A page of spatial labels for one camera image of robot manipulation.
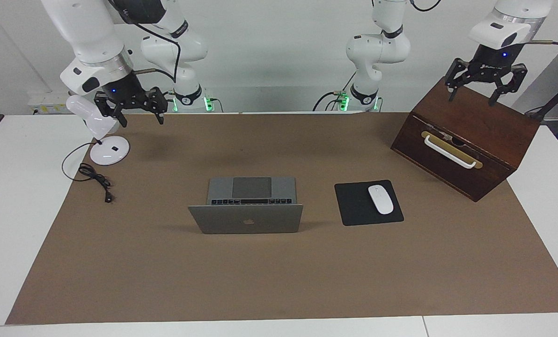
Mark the brown table mat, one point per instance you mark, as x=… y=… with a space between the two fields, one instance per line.
x=279 y=281

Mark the black mouse pad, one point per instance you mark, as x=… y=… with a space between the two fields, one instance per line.
x=354 y=206

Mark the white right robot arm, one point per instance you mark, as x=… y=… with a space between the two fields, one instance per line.
x=87 y=32

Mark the white power strip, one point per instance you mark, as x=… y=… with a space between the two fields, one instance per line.
x=45 y=108

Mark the black stand pole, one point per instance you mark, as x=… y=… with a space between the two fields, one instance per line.
x=557 y=96

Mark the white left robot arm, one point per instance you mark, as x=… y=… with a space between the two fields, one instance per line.
x=377 y=47

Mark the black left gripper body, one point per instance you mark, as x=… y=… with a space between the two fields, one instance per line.
x=494 y=58

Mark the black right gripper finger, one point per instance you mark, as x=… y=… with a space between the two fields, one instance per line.
x=159 y=100
x=105 y=105

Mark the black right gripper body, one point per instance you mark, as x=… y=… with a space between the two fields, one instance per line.
x=124 y=93

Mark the white computer mouse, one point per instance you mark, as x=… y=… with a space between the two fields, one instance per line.
x=380 y=199

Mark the silver laptop with apple logo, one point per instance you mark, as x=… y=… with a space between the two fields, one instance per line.
x=248 y=220

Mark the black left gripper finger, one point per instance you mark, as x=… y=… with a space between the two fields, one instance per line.
x=517 y=75
x=459 y=72

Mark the white desk lamp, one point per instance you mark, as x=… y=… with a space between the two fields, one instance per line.
x=108 y=154

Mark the dark brown wooden box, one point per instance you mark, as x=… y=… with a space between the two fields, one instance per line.
x=489 y=140

